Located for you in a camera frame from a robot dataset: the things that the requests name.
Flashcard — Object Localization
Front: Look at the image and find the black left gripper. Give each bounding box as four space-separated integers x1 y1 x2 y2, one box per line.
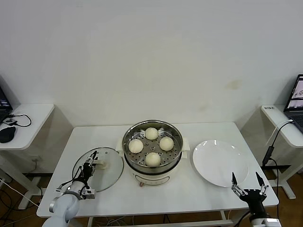
79 151 98 183

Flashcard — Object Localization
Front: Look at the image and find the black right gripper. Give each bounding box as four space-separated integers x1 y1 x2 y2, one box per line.
231 172 268 219

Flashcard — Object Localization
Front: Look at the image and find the glass lid with cream handle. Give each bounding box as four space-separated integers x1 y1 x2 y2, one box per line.
71 147 125 192

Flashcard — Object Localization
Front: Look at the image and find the white steamed baozi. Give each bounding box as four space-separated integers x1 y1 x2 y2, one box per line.
159 137 175 151
128 139 144 154
144 152 161 167
144 127 159 140

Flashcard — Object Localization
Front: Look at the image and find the perforated steel steamer basket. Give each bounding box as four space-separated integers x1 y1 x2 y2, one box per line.
116 120 190 169

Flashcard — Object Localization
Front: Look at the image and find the round white plate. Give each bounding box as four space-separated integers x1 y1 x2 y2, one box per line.
192 139 249 188

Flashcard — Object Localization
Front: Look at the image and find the white side desk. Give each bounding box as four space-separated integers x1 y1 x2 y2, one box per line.
240 104 303 199
0 103 74 210

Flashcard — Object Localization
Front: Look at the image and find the black computer mouse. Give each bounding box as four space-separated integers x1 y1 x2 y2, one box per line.
0 126 17 144

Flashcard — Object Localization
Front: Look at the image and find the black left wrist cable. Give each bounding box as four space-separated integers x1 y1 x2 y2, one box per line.
71 165 84 184

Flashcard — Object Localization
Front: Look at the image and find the black cable with adapter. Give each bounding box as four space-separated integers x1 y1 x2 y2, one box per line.
262 121 295 227

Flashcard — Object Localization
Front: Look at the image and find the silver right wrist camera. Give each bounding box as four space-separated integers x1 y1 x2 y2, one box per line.
261 218 280 227

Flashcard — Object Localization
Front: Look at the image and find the white table frame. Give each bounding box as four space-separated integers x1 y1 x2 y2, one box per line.
56 208 261 227

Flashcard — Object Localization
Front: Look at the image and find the white charging cable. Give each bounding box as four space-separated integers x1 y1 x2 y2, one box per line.
270 119 294 144

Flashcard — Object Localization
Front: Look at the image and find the white cable bundle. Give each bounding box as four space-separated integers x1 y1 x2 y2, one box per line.
104 217 125 227

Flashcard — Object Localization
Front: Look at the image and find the thin black looped cable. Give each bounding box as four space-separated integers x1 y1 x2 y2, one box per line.
9 114 32 128

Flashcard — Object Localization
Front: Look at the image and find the white floor cable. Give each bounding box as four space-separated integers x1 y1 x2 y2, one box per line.
0 178 41 208

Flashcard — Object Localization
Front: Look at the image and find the black floor cable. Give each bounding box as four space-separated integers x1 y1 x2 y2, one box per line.
0 189 22 227

